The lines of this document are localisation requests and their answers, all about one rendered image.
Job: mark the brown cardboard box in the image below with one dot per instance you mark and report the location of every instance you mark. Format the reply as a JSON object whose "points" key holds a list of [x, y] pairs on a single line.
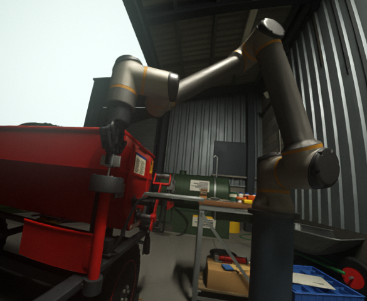
{"points": [[224, 279]]}

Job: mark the dark wall board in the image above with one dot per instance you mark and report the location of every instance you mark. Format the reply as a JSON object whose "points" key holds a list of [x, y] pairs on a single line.
{"points": [[230, 158]]}

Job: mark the red deflector panel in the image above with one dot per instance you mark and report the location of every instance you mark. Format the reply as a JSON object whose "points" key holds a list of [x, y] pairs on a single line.
{"points": [[54, 244]]}

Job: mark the green tank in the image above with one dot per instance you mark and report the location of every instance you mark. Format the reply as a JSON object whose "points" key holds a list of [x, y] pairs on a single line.
{"points": [[202, 186]]}

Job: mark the dark grey wheelbarrow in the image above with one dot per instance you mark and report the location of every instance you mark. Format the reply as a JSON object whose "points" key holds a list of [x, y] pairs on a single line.
{"points": [[327, 238]]}

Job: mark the white paper sheet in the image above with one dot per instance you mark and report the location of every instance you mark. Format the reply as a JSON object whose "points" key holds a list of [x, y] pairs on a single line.
{"points": [[311, 280]]}

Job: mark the yellow bucket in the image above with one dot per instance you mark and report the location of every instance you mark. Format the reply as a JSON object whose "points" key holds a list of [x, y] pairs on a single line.
{"points": [[234, 227]]}

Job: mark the white label sticker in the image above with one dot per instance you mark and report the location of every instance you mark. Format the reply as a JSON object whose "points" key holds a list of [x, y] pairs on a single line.
{"points": [[139, 165]]}

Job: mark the dark round disc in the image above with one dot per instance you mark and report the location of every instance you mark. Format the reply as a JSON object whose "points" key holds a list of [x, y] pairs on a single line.
{"points": [[106, 184]]}

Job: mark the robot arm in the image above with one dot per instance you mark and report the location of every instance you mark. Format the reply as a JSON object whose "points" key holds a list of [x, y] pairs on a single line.
{"points": [[283, 103]]}

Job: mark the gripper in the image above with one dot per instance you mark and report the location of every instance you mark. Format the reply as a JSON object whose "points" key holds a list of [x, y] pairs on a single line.
{"points": [[117, 128]]}

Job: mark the red and black tool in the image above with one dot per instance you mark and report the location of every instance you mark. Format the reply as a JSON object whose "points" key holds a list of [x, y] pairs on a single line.
{"points": [[230, 257]]}

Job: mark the red upright post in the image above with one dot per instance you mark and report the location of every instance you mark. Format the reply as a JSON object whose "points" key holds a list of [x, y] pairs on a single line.
{"points": [[97, 232]]}

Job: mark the grey block knob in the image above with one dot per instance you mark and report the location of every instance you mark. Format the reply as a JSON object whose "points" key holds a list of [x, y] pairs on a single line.
{"points": [[115, 160]]}

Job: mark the red fertilizer distributor body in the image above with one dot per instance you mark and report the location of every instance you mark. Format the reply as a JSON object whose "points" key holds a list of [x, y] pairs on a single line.
{"points": [[45, 175]]}

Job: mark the black wheel with red rim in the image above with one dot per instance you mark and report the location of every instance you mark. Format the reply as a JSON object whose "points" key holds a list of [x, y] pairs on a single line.
{"points": [[125, 276]]}

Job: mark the orange container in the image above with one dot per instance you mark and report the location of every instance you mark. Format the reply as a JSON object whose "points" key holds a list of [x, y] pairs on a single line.
{"points": [[248, 198]]}

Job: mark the grey metal table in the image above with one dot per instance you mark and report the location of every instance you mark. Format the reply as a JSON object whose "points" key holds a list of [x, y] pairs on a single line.
{"points": [[202, 203]]}

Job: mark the dark tall box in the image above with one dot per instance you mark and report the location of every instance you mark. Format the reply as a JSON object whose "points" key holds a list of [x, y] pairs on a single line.
{"points": [[97, 103]]}

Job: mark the blue plastic crate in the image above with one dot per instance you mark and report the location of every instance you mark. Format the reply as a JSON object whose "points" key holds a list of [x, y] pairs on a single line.
{"points": [[324, 293]]}

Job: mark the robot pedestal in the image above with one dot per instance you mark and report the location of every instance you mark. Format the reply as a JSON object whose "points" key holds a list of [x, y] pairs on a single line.
{"points": [[271, 257]]}

